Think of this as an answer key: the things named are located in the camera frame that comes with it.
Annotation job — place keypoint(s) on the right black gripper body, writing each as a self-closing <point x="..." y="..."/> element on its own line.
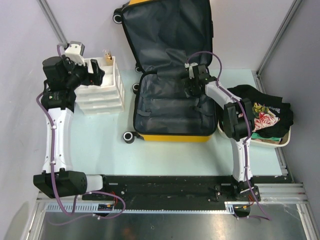
<point x="187" y="82"/>

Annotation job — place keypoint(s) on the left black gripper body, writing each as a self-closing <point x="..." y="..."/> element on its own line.
<point x="81" y="76"/>

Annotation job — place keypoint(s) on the small beige bottle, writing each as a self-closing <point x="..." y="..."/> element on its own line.
<point x="108" y="57"/>

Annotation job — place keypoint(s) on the white plastic drawer organizer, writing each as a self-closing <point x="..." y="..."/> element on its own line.
<point x="109" y="97"/>

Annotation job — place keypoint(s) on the yellow Pikachu hard-shell suitcase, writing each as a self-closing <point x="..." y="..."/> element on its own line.
<point x="163" y="36"/>

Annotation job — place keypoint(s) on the green cloth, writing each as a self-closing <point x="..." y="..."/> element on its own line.
<point x="255" y="135"/>

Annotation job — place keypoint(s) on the white plastic tray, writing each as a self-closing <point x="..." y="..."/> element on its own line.
<point x="285" y="140"/>

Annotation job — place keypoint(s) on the black floral print t-shirt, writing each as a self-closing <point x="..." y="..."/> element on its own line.
<point x="272" y="116"/>

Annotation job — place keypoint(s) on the pink patterned cloth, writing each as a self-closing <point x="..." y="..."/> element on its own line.
<point x="265" y="141"/>

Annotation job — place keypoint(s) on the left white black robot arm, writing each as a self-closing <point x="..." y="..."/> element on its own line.
<point x="63" y="76"/>

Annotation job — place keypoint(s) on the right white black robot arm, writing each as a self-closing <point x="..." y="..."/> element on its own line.
<point x="238" y="122"/>

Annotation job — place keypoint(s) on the light blue table mat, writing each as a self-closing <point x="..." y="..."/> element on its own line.
<point x="97" y="146"/>

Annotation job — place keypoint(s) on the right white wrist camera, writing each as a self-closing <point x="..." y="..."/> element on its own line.
<point x="189" y="67"/>

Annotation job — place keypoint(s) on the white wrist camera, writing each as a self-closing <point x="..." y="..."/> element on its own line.
<point x="189" y="67"/>
<point x="74" y="52"/>

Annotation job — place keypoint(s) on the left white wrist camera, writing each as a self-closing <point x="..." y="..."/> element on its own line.
<point x="74" y="52"/>

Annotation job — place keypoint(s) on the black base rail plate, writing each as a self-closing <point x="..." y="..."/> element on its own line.
<point x="174" y="193"/>

